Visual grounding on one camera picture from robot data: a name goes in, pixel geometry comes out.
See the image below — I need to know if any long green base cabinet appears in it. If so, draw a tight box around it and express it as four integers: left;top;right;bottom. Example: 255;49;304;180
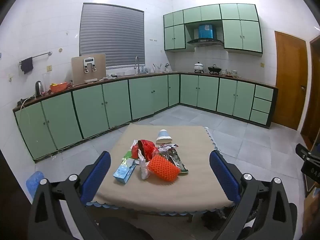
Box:
12;74;180;162

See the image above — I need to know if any red printed packet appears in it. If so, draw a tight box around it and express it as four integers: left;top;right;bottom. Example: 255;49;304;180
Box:
132;139;159;161

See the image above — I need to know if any light blue carton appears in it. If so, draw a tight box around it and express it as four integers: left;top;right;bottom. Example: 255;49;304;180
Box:
113;158;137;185

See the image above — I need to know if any green base cabinet with drawers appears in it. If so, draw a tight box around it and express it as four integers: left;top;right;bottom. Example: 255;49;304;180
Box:
179;72;278;129

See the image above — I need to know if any dark towel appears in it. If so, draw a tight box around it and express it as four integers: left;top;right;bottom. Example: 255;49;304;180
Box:
20;57;34;75

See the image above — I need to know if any green wall cabinet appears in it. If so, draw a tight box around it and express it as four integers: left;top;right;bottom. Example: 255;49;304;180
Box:
163;3;263;54

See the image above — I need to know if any brown wooden door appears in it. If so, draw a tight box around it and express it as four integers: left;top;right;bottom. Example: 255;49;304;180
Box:
271;31;308;130
300;34;320;150

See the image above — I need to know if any grey window blind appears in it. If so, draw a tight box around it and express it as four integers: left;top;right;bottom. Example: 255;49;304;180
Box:
79;3;145;70

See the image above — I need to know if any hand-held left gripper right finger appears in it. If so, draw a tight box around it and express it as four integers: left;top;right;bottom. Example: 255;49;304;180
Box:
209;150;298;240

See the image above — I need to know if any cardboard box with dispenser print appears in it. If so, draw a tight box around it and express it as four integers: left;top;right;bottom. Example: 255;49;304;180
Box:
71;54;107;86

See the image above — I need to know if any blue white paper cup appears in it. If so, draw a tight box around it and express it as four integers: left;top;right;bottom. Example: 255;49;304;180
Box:
155;129;173;145

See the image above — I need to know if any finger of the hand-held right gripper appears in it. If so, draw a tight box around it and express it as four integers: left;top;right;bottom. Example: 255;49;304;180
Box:
295;143;316;160

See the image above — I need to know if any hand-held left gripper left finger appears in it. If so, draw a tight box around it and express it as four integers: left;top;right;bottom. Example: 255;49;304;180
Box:
28;151;112;240

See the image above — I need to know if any orange basket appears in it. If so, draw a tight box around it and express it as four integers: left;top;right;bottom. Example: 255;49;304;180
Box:
49;82;68;93

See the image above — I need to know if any white crumpled plastic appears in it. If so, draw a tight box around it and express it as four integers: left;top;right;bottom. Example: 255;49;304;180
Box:
137;152;150;180

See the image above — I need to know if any green white plastic bag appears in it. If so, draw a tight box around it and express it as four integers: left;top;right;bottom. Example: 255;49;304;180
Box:
122;140;139;160

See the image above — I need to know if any black trash bin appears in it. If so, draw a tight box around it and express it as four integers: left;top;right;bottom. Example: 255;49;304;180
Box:
201;206;235;232

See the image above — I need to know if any blue plastic bag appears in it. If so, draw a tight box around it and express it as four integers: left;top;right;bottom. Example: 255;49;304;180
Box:
26;171;43;200

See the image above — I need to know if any electric kettle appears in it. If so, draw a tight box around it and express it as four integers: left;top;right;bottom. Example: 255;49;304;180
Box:
35;81;45;97

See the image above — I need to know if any metal towel bar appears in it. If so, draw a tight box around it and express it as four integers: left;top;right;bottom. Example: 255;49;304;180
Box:
19;51;53;64

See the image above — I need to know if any beige tablecloth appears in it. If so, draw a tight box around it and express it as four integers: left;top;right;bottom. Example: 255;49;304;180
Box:
86;124;240;217

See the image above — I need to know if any range hood with blue film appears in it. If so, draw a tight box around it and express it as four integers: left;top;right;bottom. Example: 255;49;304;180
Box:
187;24;225;48

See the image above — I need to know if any orange foam net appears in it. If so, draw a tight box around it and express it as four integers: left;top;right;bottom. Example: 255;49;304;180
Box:
147;154;181;182

